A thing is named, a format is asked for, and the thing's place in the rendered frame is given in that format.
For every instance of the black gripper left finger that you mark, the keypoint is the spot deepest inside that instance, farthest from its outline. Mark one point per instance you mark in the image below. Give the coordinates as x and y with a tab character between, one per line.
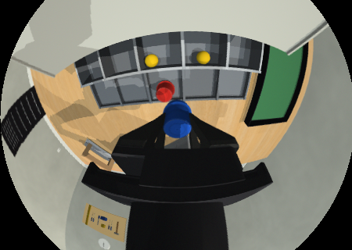
146	135

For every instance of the red plug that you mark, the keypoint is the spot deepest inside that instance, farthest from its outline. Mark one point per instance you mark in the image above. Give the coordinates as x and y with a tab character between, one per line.
165	91

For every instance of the yellow ball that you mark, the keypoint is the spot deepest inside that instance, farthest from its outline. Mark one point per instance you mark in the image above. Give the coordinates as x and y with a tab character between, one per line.
151	60
203	57

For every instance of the green tray with black rim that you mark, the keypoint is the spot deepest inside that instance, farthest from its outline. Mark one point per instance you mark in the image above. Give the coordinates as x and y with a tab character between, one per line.
278	86

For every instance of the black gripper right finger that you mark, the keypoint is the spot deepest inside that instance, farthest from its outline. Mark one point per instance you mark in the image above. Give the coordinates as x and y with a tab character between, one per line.
209	136

